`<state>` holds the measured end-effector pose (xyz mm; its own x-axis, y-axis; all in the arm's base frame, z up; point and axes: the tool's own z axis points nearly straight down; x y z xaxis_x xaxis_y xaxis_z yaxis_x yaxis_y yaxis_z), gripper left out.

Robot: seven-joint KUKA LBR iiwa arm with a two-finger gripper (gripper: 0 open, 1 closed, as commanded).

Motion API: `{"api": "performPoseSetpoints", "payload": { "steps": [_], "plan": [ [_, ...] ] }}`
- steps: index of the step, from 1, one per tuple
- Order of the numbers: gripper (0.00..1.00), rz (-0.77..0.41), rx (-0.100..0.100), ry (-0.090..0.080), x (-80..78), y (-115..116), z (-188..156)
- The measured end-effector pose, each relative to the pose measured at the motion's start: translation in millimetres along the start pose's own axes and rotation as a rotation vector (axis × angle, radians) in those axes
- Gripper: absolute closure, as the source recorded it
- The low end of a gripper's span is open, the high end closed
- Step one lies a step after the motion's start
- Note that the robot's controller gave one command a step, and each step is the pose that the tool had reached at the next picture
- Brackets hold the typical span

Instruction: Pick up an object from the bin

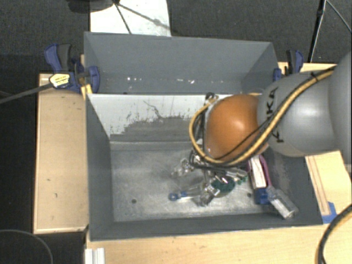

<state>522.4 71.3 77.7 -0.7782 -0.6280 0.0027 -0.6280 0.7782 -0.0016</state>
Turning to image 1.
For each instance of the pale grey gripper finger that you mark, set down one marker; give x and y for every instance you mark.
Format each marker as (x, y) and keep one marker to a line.
(209, 185)
(209, 193)

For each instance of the dark green round thing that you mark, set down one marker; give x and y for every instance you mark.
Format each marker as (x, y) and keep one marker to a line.
(229, 187)

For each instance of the clear glass thing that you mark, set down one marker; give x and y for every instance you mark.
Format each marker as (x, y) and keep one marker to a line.
(181, 170)

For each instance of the blue and clear small tool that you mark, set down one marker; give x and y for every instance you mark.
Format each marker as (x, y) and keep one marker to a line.
(174, 196)

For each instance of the white and purple box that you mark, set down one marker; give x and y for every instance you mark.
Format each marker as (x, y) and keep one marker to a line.
(258, 175)

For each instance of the blue small box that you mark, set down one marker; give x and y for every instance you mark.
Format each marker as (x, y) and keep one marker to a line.
(260, 197)

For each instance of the grey metal bin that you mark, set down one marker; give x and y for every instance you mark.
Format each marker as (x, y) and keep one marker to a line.
(154, 59)

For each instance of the pale wood flat board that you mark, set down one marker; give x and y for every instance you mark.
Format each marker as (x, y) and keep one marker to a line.
(60, 158)

